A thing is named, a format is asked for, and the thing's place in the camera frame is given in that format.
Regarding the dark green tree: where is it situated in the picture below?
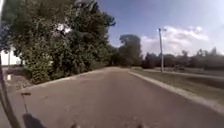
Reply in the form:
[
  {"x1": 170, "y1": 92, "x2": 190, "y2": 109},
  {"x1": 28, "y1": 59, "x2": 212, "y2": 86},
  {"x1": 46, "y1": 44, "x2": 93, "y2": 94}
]
[{"x1": 111, "y1": 34, "x2": 144, "y2": 67}]

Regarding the grey asphalt road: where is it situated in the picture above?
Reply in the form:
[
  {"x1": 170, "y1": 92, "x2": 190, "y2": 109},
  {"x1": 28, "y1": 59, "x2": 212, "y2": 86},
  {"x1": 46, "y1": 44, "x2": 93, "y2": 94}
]
[{"x1": 0, "y1": 66, "x2": 224, "y2": 128}]

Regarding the tall grey street lamp pole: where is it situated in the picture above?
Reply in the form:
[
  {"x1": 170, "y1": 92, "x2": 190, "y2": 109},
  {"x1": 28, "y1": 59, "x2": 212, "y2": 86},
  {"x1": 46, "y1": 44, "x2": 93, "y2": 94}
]
[{"x1": 157, "y1": 27, "x2": 168, "y2": 73}]

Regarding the large green tree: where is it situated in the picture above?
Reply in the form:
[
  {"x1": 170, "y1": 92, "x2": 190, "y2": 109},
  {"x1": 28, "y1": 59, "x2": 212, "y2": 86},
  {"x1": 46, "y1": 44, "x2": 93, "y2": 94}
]
[{"x1": 0, "y1": 0, "x2": 117, "y2": 85}]

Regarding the pale concrete kerb strip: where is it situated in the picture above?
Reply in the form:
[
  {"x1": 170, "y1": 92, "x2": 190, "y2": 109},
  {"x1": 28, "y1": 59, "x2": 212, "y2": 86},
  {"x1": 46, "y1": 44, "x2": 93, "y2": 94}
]
[{"x1": 127, "y1": 70, "x2": 224, "y2": 114}]

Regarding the grass verge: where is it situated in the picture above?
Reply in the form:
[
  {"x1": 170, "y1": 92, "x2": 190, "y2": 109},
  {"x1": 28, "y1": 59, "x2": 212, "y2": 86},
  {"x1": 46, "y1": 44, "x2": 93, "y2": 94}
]
[{"x1": 131, "y1": 67, "x2": 224, "y2": 105}]

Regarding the distant row of trees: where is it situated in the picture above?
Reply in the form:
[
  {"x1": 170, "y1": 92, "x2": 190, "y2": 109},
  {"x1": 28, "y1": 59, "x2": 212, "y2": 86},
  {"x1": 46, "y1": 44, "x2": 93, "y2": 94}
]
[{"x1": 141, "y1": 47, "x2": 224, "y2": 70}]

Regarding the grey side road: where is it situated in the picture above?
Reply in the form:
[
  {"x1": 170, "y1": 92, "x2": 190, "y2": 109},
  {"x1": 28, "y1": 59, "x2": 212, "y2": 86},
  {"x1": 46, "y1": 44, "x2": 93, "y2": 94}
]
[{"x1": 143, "y1": 68, "x2": 224, "y2": 80}]

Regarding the white building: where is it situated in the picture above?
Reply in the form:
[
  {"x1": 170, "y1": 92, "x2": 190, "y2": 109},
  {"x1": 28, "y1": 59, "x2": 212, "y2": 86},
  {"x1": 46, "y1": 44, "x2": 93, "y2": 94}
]
[{"x1": 0, "y1": 49, "x2": 23, "y2": 67}]

